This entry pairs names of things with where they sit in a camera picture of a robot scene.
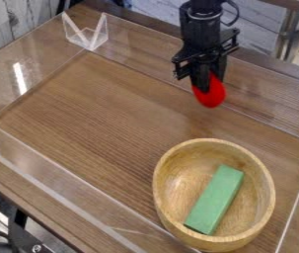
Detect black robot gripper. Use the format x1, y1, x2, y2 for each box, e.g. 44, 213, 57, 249
171, 0, 240, 93

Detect red plush fruit green stem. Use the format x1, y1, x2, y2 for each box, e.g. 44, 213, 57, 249
191, 73, 227, 108

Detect metal stand in background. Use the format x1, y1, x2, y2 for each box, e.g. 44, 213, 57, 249
260, 0, 299, 62

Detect wooden bowl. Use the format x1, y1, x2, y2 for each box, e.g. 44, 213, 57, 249
152, 138, 275, 253

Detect clear acrylic tray walls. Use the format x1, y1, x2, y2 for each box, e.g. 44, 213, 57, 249
0, 5, 299, 253

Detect green rectangular block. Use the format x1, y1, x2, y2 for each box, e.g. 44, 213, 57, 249
183, 165, 244, 235

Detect clear acrylic corner bracket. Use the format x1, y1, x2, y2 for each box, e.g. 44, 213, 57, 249
60, 13, 108, 51

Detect black table leg bracket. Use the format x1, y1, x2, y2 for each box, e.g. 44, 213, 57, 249
8, 210, 53, 253

